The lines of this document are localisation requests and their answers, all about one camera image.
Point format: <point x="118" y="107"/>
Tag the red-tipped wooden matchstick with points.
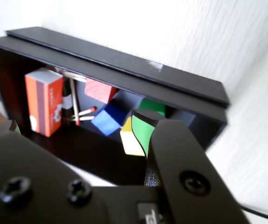
<point x="85" y="118"/>
<point x="87" y="111"/>
<point x="74" y="100"/>

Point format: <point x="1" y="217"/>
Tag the green wooden cube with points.
<point x="151" y="106"/>

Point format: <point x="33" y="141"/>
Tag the red wooden cube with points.
<point x="99" y="91"/>

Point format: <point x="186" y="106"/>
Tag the black cardboard box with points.
<point x="89" y="151"/>

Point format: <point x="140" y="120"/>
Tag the orange matchbox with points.
<point x="47" y="105"/>

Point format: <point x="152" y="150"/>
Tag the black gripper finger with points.
<point x="5" y="126"/>
<point x="178" y="151"/>

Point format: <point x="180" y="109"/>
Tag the blue wooden cube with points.
<point x="106" y="122"/>

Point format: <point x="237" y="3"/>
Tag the yellow wooden cube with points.
<point x="129" y="142"/>

